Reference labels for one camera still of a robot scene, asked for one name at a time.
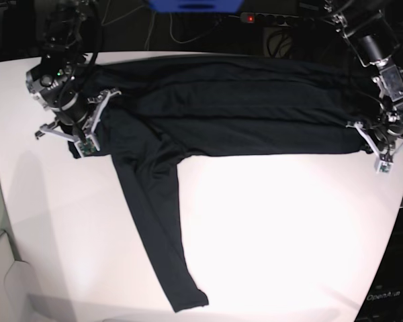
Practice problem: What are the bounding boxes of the blue plastic box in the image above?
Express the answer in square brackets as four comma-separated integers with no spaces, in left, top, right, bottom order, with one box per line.
[148,0,243,13]

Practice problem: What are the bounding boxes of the dark navy long-sleeve shirt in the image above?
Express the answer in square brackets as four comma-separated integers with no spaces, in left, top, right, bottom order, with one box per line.
[81,56,366,312]

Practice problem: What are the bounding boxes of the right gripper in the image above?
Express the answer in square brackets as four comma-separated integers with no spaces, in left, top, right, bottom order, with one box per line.
[35,88,122,158]

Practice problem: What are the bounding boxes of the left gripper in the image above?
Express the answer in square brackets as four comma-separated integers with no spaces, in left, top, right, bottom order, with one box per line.
[346,115,403,174]

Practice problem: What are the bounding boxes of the white cable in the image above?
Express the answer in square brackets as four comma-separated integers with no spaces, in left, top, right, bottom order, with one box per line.
[144,9,222,44]

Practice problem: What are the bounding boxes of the black power strip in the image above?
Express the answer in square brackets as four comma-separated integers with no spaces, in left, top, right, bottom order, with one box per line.
[237,12,315,28]

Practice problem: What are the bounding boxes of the black OpenArm case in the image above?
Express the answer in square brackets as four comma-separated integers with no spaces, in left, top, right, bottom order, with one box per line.
[355,208,403,321]

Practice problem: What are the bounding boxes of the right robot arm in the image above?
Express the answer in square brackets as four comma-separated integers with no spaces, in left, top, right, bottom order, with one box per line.
[26,1,121,158]

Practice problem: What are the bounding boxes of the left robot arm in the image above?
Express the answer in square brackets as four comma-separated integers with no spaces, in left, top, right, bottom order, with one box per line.
[318,1,403,174]

